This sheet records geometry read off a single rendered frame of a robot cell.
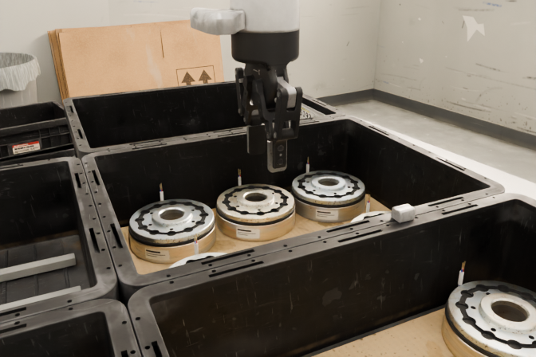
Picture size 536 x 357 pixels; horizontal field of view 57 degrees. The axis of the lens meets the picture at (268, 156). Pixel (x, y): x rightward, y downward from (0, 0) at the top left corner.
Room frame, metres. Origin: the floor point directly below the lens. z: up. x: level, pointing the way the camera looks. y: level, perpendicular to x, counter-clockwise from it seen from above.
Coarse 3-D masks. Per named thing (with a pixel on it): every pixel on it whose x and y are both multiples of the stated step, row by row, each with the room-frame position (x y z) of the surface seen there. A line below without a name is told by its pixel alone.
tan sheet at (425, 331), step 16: (416, 320) 0.38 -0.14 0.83; (432, 320) 0.38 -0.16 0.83; (368, 336) 0.36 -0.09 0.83; (384, 336) 0.36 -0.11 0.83; (400, 336) 0.36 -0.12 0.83; (416, 336) 0.36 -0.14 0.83; (432, 336) 0.36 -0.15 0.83; (336, 352) 0.34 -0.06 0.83; (352, 352) 0.34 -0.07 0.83; (368, 352) 0.34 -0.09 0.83; (384, 352) 0.34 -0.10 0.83; (400, 352) 0.34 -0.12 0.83; (416, 352) 0.34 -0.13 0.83; (432, 352) 0.34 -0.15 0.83; (448, 352) 0.34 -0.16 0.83
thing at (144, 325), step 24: (432, 216) 0.40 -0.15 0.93; (456, 216) 0.41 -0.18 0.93; (336, 240) 0.36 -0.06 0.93; (360, 240) 0.36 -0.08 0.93; (240, 264) 0.33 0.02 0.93; (264, 264) 0.33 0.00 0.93; (288, 264) 0.33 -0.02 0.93; (144, 288) 0.29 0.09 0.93; (168, 288) 0.29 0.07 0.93; (192, 288) 0.30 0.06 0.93; (144, 312) 0.27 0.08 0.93; (144, 336) 0.25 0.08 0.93
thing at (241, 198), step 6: (246, 192) 0.59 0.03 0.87; (252, 192) 0.59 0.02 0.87; (258, 192) 0.59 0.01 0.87; (264, 192) 0.59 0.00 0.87; (270, 192) 0.59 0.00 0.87; (240, 198) 0.57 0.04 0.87; (270, 198) 0.57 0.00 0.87; (240, 204) 0.56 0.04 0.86; (246, 204) 0.55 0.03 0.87; (252, 204) 0.55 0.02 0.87; (258, 204) 0.55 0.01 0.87; (264, 204) 0.55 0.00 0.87; (270, 204) 0.56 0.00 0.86
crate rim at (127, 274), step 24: (312, 120) 0.70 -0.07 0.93; (336, 120) 0.70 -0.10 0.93; (360, 120) 0.70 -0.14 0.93; (168, 144) 0.60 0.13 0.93; (192, 144) 0.61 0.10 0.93; (408, 144) 0.60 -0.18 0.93; (96, 168) 0.52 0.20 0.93; (456, 168) 0.52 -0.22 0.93; (96, 192) 0.46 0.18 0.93; (480, 192) 0.45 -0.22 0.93; (504, 192) 0.46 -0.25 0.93; (384, 216) 0.40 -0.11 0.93; (120, 240) 0.36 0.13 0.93; (288, 240) 0.36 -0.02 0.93; (312, 240) 0.36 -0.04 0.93; (120, 264) 0.33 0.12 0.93; (192, 264) 0.33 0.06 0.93; (216, 264) 0.33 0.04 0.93; (120, 288) 0.31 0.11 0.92
